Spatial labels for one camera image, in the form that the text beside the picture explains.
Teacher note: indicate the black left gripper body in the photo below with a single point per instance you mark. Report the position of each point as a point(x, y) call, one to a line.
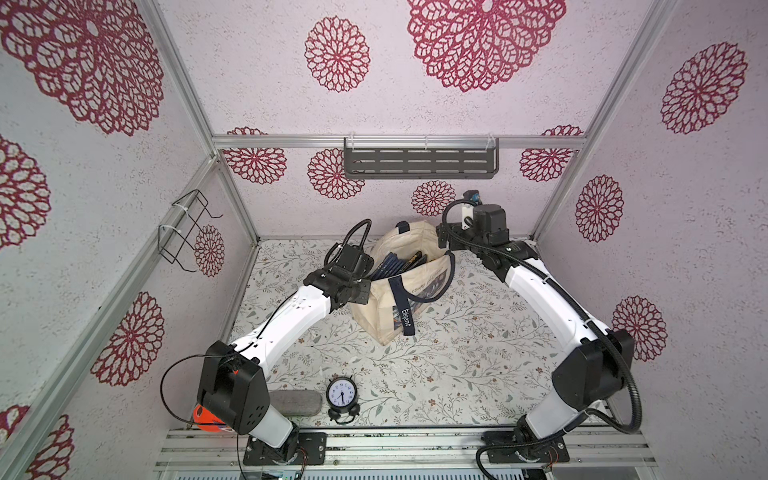
point(360, 290)

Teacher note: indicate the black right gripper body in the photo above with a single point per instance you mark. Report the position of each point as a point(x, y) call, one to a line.
point(452, 235)

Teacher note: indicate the beige canvas tote bag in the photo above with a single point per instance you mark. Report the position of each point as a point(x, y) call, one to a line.
point(394, 302)

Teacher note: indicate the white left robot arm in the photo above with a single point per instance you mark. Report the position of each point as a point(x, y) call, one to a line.
point(233, 392)

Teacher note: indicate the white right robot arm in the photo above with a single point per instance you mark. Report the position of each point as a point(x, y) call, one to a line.
point(594, 377)

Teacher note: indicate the blue books in bag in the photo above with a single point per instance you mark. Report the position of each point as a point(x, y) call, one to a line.
point(392, 265)

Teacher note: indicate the black analog alarm clock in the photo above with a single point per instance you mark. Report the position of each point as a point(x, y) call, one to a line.
point(342, 396)

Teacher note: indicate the grey sponge block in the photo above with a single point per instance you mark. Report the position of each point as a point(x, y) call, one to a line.
point(297, 403)

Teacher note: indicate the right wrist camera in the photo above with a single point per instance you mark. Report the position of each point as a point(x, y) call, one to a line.
point(472, 197)

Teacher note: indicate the grey metal wall shelf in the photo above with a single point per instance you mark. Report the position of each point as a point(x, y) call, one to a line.
point(378, 162)

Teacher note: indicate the black wire wall rack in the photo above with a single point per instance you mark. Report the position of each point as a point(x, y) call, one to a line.
point(173, 237)

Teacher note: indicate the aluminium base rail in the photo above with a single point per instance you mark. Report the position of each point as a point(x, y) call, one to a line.
point(409, 448)

